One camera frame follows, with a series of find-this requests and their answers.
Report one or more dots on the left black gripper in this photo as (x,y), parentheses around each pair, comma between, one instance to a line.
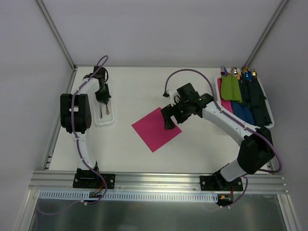
(103,96)

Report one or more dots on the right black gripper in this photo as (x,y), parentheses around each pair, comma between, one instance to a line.
(171,113)

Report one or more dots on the magenta paper napkin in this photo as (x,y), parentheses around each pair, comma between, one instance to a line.
(151,130)

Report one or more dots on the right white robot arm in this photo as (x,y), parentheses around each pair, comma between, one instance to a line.
(255,143)

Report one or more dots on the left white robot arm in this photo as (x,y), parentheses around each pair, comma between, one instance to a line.
(90,104)

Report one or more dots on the green rolled napkin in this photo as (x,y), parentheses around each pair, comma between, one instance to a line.
(230,89)

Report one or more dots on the blue rolled napkin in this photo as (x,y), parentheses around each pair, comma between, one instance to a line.
(242,112)

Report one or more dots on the dark navy rolled napkin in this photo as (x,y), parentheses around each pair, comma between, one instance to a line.
(244,91)

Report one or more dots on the dark teal rolled napkin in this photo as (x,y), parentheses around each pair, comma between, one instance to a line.
(257,103)

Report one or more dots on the white slotted cutlery basket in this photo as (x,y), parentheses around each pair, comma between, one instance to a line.
(107,119)

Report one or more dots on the purple fork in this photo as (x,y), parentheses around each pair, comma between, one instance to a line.
(223,71)

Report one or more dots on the silver spoon in tray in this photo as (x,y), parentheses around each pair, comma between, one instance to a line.
(235,71)

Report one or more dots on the blue spoon in tray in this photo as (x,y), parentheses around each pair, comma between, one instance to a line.
(248,75)

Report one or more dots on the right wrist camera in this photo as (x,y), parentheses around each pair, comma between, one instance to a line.
(171,94)

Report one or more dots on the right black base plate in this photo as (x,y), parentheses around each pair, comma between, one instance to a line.
(216,182)

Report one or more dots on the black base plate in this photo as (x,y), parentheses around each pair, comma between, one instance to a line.
(86,179)
(216,182)

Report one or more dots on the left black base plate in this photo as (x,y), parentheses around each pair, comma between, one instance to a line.
(86,179)

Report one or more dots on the white slotted cable duct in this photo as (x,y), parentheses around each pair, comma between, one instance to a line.
(130,196)

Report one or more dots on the aluminium mounting rail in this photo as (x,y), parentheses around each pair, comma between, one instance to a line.
(158,182)

